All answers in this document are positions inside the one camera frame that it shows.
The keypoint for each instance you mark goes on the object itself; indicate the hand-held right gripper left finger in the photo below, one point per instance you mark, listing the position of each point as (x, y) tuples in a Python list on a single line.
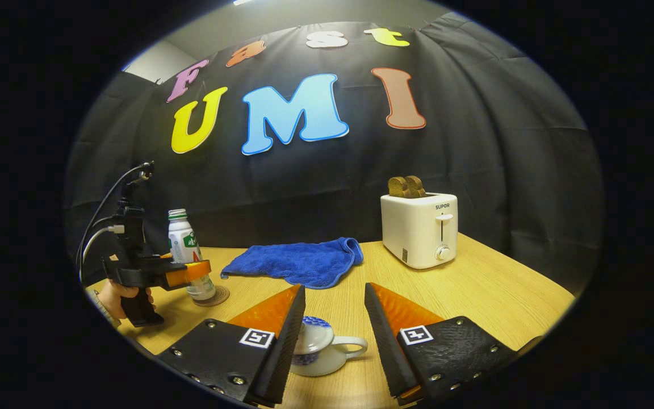
[(287, 341)]

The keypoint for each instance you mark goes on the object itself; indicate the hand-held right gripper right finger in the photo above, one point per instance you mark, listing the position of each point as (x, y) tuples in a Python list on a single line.
[(381, 341)]

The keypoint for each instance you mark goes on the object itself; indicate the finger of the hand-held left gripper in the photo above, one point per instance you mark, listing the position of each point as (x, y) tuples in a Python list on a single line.
[(188, 272)]

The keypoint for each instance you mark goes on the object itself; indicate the white green-label water bottle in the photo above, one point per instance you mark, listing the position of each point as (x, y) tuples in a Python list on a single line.
[(182, 241)]

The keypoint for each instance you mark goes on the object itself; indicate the round cork coaster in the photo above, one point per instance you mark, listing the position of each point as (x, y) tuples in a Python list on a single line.
[(222, 296)]

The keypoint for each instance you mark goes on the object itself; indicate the white blue-patterned teacup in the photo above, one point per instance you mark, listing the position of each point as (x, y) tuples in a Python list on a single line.
[(327, 362)]

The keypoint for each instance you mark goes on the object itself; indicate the blue towel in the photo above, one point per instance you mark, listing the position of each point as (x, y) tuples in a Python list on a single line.
[(298, 261)]

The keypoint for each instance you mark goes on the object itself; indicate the white toaster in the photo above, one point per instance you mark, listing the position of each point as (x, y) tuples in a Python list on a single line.
[(415, 233)]

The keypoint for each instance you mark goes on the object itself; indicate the black backdrop cloth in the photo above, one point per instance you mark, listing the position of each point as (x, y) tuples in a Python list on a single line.
[(503, 142)]

